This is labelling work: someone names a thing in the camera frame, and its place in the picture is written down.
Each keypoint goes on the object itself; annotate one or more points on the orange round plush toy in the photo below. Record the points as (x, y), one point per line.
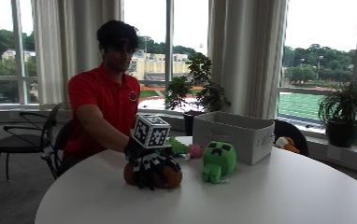
(172, 178)

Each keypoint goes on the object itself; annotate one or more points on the light green plush toy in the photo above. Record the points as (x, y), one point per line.
(177, 146)

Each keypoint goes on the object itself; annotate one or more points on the pink small plush toy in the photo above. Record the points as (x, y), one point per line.
(196, 151)

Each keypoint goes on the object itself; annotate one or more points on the white marker cube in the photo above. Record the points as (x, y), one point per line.
(152, 131)

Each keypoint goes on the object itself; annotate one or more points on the green blocky plush toy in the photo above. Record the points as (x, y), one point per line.
(217, 161)

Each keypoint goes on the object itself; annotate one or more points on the white fabric storage bin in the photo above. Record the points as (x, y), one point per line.
(233, 137)

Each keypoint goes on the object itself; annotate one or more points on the black office chair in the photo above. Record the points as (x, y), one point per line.
(60, 146)

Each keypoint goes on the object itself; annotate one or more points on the the person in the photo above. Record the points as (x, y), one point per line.
(102, 93)

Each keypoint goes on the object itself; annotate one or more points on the tall leafy potted plant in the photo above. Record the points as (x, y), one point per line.
(198, 90)

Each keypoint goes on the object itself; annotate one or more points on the black chair with armrests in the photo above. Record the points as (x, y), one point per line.
(20, 140)

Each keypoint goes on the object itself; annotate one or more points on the orange and white plush toy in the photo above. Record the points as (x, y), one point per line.
(288, 144)

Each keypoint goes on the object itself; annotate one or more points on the black round-backed chair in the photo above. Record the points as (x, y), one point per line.
(292, 135)

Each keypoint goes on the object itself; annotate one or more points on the white curtain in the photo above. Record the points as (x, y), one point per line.
(73, 53)
(248, 59)

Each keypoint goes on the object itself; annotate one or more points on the bushy potted plant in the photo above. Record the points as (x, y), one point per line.
(345, 115)

